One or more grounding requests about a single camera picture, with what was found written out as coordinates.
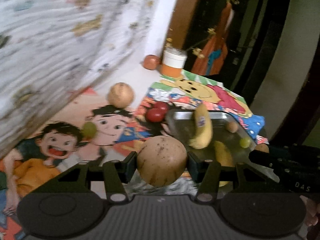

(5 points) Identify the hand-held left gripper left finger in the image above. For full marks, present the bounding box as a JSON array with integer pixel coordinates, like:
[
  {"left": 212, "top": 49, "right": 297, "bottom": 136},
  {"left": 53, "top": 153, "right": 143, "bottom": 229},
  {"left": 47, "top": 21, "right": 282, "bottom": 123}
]
[{"left": 56, "top": 151, "right": 138, "bottom": 203}]

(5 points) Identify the laughing boys cartoon sheet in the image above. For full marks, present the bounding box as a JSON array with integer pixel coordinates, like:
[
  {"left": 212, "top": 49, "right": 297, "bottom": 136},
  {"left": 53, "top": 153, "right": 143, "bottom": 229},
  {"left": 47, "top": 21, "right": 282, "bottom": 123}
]
[{"left": 0, "top": 85, "right": 155, "bottom": 240}]

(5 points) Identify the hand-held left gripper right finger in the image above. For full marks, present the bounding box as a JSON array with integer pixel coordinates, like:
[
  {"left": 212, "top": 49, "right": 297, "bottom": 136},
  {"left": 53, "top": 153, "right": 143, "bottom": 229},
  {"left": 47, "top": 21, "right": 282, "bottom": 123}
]
[{"left": 187, "top": 152, "right": 283, "bottom": 203}]

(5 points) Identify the white cartoon printed blanket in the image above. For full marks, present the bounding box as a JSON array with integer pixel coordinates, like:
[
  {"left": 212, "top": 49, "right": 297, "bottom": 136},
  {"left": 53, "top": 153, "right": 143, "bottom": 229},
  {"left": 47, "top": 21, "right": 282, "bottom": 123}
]
[{"left": 0, "top": 0, "right": 165, "bottom": 158}]

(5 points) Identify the dried flower twig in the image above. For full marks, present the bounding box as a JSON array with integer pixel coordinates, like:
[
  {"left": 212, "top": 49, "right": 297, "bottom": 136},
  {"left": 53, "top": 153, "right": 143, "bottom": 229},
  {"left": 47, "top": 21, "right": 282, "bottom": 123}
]
[{"left": 166, "top": 27, "right": 217, "bottom": 58}]

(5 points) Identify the yellow bear cartoon sheet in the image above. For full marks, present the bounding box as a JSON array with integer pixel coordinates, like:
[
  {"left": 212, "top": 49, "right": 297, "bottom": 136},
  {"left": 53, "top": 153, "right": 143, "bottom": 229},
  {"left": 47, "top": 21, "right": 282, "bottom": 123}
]
[{"left": 135, "top": 69, "right": 269, "bottom": 143}]

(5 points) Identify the beige cracked round fruit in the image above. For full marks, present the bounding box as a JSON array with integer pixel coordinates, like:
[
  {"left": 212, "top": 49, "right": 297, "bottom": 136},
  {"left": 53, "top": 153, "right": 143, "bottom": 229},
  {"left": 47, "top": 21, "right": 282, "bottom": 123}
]
[{"left": 107, "top": 82, "right": 135, "bottom": 108}]

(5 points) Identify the red cherry tomato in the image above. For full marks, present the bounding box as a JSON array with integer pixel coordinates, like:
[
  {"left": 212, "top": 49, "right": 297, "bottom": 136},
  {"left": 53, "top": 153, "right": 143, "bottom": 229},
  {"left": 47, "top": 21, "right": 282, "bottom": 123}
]
[
  {"left": 146, "top": 109, "right": 165, "bottom": 123},
  {"left": 152, "top": 101, "right": 169, "bottom": 114}
]

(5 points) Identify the pale peach round melon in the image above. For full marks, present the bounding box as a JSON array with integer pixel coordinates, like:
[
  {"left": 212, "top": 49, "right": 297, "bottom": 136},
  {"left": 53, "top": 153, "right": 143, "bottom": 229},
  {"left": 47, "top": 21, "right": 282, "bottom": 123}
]
[{"left": 137, "top": 135, "right": 188, "bottom": 187}]

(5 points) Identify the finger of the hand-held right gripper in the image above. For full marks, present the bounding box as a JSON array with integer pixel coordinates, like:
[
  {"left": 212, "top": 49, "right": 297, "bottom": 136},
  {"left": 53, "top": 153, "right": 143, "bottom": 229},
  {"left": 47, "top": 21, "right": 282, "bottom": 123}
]
[{"left": 249, "top": 150, "right": 278, "bottom": 171}]

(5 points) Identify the tan round fruit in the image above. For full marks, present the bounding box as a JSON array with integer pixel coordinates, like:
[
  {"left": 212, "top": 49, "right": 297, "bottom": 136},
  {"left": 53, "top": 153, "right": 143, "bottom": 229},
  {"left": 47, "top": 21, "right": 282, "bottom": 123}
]
[{"left": 254, "top": 143, "right": 270, "bottom": 153}]

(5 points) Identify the red apple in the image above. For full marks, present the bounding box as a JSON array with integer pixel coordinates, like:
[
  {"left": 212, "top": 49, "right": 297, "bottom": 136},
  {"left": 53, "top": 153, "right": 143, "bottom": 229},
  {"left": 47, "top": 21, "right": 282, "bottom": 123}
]
[{"left": 143, "top": 54, "right": 160, "bottom": 70}]

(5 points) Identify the white and orange jar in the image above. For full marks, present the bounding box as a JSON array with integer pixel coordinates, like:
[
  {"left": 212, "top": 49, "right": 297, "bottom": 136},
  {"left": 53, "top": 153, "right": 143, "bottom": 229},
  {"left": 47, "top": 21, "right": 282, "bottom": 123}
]
[{"left": 160, "top": 47, "right": 187, "bottom": 78}]

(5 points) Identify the person's right hand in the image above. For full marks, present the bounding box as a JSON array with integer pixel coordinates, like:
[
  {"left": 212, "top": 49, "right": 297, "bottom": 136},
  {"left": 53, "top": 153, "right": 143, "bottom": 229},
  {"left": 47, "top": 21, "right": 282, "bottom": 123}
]
[{"left": 300, "top": 195, "right": 320, "bottom": 228}]

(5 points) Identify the anime fighters cartoon sheet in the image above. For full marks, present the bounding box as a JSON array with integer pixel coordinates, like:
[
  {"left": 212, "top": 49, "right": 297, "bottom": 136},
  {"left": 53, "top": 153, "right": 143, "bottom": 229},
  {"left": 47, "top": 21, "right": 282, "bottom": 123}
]
[{"left": 125, "top": 172, "right": 199, "bottom": 197}]

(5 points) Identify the metal baking tray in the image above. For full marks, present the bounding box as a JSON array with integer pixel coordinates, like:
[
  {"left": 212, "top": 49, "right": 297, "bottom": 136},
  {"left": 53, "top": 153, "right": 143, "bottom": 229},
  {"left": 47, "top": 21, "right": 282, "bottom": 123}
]
[{"left": 165, "top": 109, "right": 280, "bottom": 183}]

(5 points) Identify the banana with sticker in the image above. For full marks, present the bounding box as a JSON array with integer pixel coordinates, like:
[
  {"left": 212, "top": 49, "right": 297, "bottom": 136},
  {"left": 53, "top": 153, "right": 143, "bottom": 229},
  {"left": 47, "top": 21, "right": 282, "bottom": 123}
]
[{"left": 188, "top": 103, "right": 213, "bottom": 149}]

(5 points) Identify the yellow banana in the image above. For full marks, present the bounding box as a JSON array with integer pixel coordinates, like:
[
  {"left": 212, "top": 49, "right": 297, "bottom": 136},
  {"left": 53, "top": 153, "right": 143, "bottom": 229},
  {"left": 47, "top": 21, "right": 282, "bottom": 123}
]
[{"left": 212, "top": 140, "right": 235, "bottom": 187}]

